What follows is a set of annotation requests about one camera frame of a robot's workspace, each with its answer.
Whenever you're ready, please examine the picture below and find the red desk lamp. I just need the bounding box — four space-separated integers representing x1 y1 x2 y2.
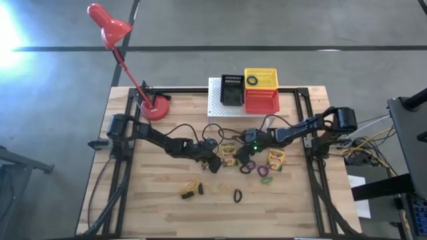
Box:
86 2 171 122

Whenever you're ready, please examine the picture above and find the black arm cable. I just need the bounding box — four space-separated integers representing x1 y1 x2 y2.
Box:
218 114 296 143
164 122 225 146

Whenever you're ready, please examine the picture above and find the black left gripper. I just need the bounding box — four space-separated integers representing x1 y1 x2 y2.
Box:
185 139 224 173

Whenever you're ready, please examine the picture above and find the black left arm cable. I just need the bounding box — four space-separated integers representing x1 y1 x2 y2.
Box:
164 122 225 146

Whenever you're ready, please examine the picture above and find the red plastic basket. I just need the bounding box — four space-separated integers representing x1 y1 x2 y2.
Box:
244 88 281 115

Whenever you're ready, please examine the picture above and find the white perforated riser shelf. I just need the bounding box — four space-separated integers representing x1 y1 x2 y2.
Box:
207 77 278 119

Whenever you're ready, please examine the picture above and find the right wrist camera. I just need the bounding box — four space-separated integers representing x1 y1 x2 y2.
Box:
244 128 260 143

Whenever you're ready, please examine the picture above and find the black flat bar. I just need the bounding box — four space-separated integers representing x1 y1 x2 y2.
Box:
351 173 415 202

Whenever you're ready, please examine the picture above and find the black equipment cart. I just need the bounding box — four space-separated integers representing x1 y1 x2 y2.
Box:
386 87 427 201

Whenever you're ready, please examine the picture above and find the blue keyed control device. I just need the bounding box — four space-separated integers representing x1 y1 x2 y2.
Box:
401 194 427 239

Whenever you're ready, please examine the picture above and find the yellow plastic basket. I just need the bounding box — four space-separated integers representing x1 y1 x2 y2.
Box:
244 67 280 91

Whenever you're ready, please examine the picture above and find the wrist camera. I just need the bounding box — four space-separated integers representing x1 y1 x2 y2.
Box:
202 136 220 150
244 128 260 143

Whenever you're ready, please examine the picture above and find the grey metal stand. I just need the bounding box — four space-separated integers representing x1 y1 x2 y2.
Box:
0 145 55 234

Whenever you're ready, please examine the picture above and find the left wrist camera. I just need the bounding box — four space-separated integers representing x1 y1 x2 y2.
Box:
202 136 220 150

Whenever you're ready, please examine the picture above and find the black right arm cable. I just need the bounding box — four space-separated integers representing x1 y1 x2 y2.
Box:
218 114 296 143

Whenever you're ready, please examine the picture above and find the white paper sheet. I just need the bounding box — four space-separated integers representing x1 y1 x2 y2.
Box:
347 174 372 220

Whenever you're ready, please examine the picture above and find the grey mounting bracket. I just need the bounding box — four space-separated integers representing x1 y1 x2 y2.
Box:
87 139 111 151

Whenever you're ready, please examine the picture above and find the black aluminium table frame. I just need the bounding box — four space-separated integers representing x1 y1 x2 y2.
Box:
81 86 364 239

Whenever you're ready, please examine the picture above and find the yellow cable bundle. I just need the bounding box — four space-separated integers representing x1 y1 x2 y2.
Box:
340 127 400 177

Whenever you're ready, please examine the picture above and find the yellow rubber band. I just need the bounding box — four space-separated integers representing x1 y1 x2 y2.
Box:
179 181 196 197
181 177 201 194

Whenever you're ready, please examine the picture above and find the black plastic basket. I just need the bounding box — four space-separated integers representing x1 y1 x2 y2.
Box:
220 73 246 107

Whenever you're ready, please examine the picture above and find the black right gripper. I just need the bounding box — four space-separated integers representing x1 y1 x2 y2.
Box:
238 130 280 167

